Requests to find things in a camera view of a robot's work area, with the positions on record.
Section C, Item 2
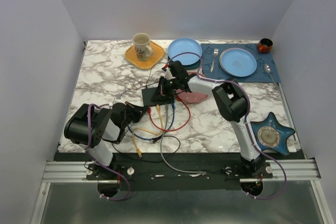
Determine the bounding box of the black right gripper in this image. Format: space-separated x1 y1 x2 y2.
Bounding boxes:
151 77 179 102

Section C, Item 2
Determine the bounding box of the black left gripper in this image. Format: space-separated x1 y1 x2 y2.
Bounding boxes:
122 101 149 129

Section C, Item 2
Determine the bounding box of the dark grey network switch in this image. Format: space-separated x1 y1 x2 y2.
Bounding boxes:
141 88 174 106

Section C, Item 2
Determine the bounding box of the red ethernet cable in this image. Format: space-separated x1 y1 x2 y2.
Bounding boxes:
147 96 191 133

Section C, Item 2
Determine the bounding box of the blue ethernet cable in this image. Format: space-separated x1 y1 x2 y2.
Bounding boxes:
127 103 176 141

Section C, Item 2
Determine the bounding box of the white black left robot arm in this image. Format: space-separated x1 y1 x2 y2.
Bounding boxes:
64 102 149 179

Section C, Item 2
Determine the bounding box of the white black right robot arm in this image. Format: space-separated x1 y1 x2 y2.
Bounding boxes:
151 61 265 178

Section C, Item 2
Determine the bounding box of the pink dotted plate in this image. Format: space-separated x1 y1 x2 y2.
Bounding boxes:
174 72 209 103

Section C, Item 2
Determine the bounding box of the dark teal coaster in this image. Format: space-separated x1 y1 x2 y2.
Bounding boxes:
184 60 201 70

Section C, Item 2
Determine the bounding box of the yellow woven coaster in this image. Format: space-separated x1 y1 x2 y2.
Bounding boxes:
124 41 165 70

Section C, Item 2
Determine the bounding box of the light blue plate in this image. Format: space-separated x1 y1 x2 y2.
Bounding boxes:
167 38 202 66

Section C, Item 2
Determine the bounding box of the beige floral mug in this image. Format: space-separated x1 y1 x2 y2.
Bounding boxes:
132 33 154 62

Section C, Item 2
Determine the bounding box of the silver fork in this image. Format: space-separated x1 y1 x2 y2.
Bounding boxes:
210 48 219 72

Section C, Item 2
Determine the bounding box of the blue plate on placemat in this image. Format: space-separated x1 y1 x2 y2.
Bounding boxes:
219 48 257 77

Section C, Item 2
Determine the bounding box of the blue cloth placemat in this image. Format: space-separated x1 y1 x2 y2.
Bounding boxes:
201 44 281 83

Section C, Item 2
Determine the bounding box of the silver spoon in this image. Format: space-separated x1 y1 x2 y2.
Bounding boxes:
264 64 277 86

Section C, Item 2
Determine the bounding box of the small red-brown bowl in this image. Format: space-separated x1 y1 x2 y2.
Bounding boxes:
257 38 273 54

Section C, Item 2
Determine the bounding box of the blue star-shaped dish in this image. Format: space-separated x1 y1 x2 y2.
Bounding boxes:
250 112 295 156

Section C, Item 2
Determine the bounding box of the grey ethernet cable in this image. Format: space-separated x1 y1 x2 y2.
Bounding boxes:
159 104 208 175

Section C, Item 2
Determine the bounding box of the yellow ethernet cable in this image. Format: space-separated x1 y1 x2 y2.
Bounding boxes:
132 104 164 158

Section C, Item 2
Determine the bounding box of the black power cord with plug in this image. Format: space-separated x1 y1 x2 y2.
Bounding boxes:
111 59 182 155

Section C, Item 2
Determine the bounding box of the aluminium rail frame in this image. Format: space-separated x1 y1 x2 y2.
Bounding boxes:
42 152 321 183

